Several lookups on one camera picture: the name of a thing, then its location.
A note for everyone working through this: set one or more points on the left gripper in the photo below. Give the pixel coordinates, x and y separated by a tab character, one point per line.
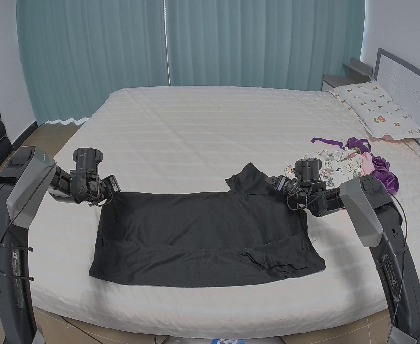
108	188

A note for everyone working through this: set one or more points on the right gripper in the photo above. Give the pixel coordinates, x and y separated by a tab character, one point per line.
287	187

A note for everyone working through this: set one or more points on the black T-shirt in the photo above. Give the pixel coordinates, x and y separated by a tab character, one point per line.
195	228

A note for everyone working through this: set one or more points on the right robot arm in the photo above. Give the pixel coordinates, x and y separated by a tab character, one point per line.
364	206

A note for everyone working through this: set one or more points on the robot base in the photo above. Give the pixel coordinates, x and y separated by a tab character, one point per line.
228	341

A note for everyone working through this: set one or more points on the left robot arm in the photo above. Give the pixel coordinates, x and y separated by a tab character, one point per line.
27	185

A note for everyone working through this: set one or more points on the bed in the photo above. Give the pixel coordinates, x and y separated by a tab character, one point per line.
195	131

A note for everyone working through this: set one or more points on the white printed pyjama top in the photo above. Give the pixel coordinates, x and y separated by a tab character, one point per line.
339	167

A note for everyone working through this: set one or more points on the pink garment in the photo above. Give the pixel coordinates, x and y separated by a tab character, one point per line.
367	165

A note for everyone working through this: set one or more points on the purple garment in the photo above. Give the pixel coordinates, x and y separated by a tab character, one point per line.
385	177

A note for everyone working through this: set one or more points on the white printed pillow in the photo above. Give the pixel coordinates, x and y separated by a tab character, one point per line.
375	109

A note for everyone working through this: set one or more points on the blue-green curtain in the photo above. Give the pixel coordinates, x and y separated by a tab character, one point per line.
95	48
267	30

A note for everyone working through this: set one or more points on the grey bedside table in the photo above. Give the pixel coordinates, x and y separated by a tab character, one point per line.
358	68

